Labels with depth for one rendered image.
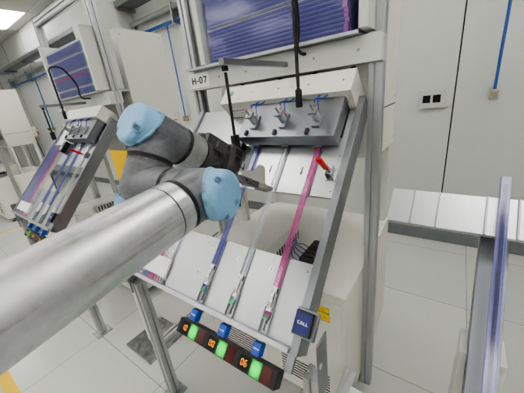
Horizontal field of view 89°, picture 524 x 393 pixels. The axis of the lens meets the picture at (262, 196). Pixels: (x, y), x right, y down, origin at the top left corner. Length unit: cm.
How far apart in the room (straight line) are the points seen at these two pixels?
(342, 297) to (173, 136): 72
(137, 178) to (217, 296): 46
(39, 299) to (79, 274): 3
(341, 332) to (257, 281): 42
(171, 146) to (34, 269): 29
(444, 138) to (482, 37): 62
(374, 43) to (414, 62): 148
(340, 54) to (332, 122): 21
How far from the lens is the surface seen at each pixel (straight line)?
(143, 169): 47
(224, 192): 36
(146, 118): 47
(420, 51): 234
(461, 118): 234
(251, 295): 75
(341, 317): 101
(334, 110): 81
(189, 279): 90
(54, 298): 27
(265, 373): 74
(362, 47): 88
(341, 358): 115
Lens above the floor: 125
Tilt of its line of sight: 20 degrees down
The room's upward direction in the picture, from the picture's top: 7 degrees counter-clockwise
